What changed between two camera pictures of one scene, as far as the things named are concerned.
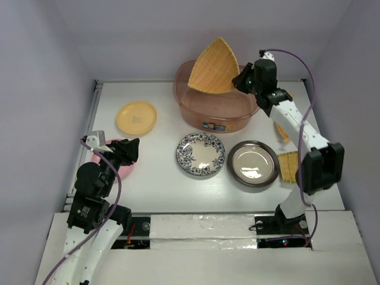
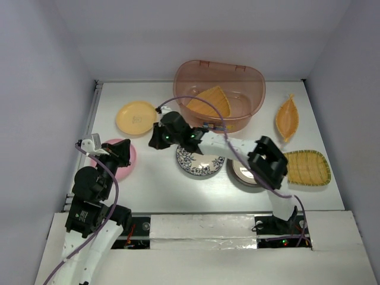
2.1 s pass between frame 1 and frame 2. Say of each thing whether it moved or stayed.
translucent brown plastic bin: stayed
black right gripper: moved
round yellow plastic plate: stayed
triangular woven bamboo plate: moved
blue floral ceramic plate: stayed
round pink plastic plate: stayed
